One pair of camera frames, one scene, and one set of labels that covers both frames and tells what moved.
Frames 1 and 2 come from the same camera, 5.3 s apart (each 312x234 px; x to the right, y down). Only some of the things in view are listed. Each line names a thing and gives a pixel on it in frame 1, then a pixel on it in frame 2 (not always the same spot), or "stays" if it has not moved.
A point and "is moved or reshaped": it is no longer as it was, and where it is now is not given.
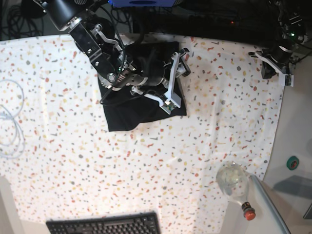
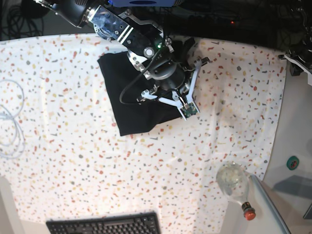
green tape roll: x=292 y=163 stays
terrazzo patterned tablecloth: x=58 y=160 stays
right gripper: x=281 y=56 -> x=302 y=58
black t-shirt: x=124 y=108 is moved or reshaped
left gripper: x=159 y=85 -> x=177 y=79
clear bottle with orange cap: x=233 y=180 stays
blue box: x=144 y=3 stays
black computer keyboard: x=139 y=223 stays
